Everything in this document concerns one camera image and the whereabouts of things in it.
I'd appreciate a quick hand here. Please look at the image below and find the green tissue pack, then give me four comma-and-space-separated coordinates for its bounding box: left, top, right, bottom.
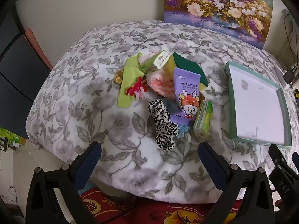
193, 100, 213, 143
140, 51, 170, 74

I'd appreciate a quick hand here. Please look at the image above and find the yellow green sponge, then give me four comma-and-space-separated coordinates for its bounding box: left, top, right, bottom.
172, 52, 209, 91

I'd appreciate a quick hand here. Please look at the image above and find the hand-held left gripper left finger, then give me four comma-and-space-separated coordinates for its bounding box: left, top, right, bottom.
26, 141, 102, 224

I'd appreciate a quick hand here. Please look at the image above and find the grey blue cloth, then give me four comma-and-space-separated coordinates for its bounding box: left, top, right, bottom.
162, 99, 180, 117

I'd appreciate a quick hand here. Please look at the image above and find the red pink pipe-cleaner flower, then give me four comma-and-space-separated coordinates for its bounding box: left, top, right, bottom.
126, 77, 148, 100

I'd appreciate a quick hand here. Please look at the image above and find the grey floral fleece blanket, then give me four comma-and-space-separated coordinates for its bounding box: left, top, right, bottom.
27, 20, 299, 203

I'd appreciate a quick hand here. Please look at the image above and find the green shallow box tray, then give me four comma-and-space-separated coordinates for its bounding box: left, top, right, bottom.
225, 61, 292, 150

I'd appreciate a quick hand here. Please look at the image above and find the green patterned box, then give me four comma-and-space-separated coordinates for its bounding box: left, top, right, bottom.
0, 127, 27, 146

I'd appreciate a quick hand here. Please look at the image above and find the purple baby wipes pack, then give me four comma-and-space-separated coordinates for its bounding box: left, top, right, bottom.
173, 67, 202, 119

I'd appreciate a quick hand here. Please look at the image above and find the black cable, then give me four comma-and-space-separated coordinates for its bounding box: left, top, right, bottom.
284, 8, 299, 75

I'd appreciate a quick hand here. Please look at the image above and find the red patterned rug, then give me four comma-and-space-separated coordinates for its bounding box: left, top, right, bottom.
78, 187, 243, 224

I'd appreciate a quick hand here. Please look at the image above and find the light green cloth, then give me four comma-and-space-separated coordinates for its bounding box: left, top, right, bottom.
117, 55, 146, 109

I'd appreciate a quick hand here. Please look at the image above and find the pink fluffy towel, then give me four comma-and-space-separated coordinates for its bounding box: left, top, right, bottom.
138, 52, 178, 97

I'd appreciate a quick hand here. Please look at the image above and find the dark cabinet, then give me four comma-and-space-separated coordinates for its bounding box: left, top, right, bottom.
0, 12, 48, 139

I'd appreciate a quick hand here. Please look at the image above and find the light blue face mask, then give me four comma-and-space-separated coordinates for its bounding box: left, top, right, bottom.
175, 126, 195, 143

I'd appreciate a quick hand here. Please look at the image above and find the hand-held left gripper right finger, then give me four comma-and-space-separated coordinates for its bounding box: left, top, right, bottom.
198, 142, 275, 224

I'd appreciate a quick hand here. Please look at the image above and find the flower bouquet painting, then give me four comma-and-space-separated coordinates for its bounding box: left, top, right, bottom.
163, 0, 274, 50

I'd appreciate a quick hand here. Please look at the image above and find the leopard print scrunchie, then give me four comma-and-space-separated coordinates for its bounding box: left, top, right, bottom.
149, 100, 178, 150

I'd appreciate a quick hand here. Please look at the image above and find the small purple packet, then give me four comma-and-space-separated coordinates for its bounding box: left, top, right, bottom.
170, 112, 194, 131

